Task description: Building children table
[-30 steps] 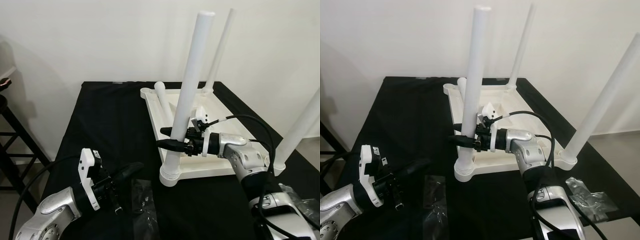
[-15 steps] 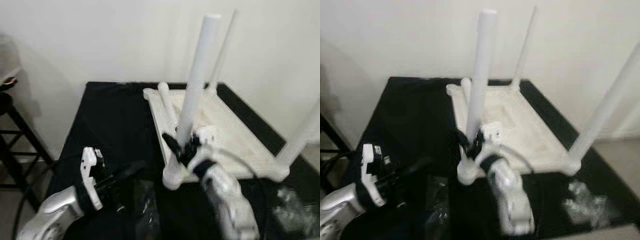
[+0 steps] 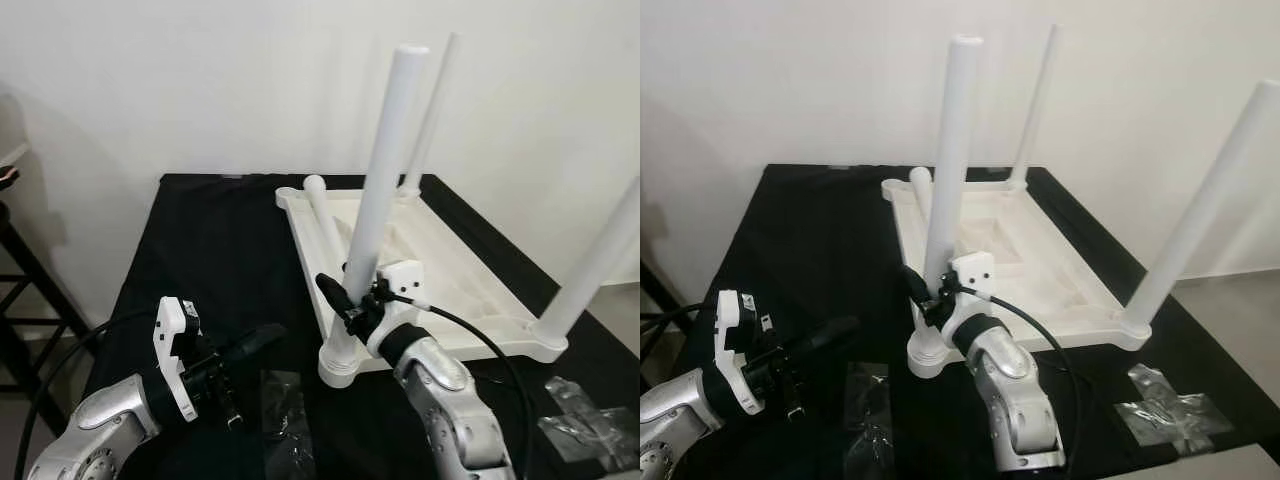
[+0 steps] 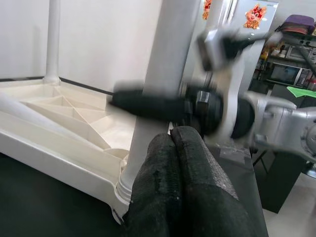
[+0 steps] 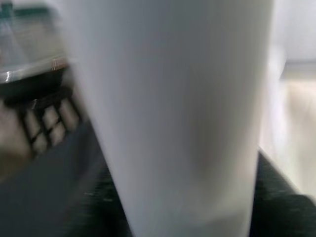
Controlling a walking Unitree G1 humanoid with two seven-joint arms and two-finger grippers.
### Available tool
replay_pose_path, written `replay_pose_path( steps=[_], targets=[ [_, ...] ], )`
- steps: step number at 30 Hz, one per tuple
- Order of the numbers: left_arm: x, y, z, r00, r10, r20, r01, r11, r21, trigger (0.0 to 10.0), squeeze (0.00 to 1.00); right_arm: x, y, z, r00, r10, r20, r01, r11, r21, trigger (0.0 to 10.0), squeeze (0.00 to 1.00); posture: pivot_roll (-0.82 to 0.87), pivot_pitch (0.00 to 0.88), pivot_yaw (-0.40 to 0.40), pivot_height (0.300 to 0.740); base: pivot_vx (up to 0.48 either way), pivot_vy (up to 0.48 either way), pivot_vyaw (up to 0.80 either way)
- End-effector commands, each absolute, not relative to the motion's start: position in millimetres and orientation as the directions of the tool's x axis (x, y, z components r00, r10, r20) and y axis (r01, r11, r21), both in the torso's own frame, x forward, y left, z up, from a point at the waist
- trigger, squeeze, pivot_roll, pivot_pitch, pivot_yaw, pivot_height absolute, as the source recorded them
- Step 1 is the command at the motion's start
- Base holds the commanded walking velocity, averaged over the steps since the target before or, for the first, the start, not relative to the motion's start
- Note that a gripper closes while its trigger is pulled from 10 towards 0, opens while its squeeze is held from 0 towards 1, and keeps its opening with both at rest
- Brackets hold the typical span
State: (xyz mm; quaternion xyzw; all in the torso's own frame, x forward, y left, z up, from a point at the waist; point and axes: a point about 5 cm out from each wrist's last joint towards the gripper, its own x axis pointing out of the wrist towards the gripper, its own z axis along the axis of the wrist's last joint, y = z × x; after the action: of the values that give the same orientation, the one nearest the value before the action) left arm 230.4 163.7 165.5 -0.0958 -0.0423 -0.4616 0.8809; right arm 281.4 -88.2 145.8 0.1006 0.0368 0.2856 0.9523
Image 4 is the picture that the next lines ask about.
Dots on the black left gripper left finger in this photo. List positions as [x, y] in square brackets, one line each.
[158, 192]

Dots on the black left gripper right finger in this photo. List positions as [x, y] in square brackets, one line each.
[209, 197]

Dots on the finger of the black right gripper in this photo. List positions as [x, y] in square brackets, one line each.
[130, 85]
[153, 107]

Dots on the grey tape piece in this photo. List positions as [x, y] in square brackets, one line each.
[232, 154]

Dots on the black low cabinet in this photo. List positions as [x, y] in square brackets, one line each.
[281, 185]

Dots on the silver refrigerator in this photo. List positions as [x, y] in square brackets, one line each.
[256, 49]

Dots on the silver microwave oven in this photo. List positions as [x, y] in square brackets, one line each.
[284, 74]

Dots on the green cloth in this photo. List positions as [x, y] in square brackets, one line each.
[302, 91]

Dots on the small red cartoon sticker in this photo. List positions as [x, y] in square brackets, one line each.
[207, 8]

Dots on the large red cartoon sticker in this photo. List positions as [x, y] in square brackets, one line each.
[255, 16]

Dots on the silver toaster oven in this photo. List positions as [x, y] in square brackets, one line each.
[296, 51]

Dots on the black tablecloth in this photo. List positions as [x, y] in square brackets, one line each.
[49, 209]

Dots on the black kitchen shelf rack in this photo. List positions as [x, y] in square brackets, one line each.
[296, 38]

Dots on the purple plastic tray stack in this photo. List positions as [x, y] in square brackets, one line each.
[300, 21]

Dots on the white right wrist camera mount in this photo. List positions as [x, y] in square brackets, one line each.
[217, 51]

